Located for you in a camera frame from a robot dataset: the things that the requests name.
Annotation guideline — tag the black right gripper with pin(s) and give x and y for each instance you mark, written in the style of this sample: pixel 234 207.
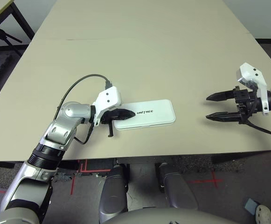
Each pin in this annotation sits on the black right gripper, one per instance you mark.
pixel 245 100

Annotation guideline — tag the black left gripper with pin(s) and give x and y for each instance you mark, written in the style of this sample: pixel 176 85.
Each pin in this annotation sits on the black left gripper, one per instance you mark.
pixel 108 117

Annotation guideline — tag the white hinged pencil case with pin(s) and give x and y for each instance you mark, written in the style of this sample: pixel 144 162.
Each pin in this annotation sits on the white hinged pencil case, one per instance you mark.
pixel 154 119

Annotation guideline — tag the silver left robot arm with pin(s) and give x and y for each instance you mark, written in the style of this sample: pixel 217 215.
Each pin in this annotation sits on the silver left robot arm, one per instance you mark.
pixel 72 112

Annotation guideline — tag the grey robot left leg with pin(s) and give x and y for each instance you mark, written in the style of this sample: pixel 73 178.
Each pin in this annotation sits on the grey robot left leg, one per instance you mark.
pixel 113 193

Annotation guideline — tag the grey robot leg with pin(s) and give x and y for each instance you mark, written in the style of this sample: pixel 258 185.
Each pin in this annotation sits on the grey robot leg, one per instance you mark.
pixel 177 189
pixel 113 193

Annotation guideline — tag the grey robot right leg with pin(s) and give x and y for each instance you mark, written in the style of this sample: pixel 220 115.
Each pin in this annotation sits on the grey robot right leg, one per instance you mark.
pixel 177 189

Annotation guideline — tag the small blue box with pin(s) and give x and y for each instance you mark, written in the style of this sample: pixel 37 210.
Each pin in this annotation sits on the small blue box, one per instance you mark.
pixel 250 205

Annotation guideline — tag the grey robot torso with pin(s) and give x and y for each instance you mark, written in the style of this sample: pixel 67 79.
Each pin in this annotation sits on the grey robot torso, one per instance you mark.
pixel 172 217

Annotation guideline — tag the white shoe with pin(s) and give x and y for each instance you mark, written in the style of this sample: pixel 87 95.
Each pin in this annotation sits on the white shoe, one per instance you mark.
pixel 263 213

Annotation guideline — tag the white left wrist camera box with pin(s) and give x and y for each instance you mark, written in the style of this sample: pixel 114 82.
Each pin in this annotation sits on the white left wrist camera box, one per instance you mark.
pixel 108 96

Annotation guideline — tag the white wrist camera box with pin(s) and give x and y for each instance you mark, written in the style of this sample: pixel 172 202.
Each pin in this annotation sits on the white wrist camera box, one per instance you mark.
pixel 249 70
pixel 108 96

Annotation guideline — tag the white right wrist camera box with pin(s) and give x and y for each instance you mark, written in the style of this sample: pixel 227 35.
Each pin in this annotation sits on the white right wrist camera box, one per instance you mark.
pixel 249 70

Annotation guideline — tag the side table with black frame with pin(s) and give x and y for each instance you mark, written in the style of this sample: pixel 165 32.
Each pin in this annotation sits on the side table with black frame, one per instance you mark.
pixel 21 18

